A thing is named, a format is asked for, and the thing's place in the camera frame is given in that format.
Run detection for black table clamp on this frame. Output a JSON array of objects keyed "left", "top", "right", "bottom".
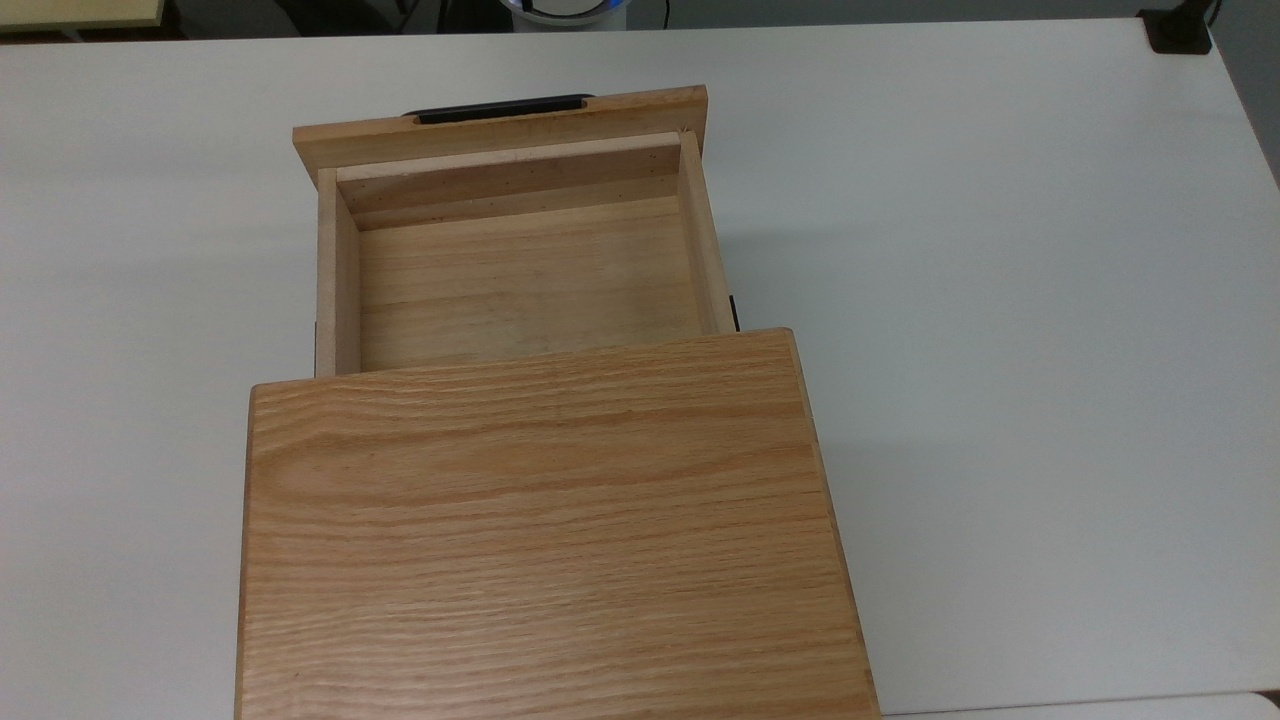
[{"left": 1138, "top": 0, "right": 1223, "bottom": 55}]

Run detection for open wooden drawer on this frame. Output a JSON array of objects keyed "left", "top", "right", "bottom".
[{"left": 292, "top": 85, "right": 739, "bottom": 379}]

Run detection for yellow-green side table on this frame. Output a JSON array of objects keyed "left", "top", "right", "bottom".
[{"left": 0, "top": 0, "right": 169, "bottom": 35}]

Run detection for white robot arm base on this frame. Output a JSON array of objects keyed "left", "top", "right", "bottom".
[{"left": 500, "top": 0, "right": 628, "bottom": 29}]

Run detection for wooden drawer cabinet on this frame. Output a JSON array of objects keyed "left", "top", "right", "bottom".
[{"left": 235, "top": 327, "right": 882, "bottom": 720}]

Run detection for black drawer handle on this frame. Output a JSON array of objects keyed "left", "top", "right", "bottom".
[{"left": 403, "top": 94, "right": 595, "bottom": 125}]

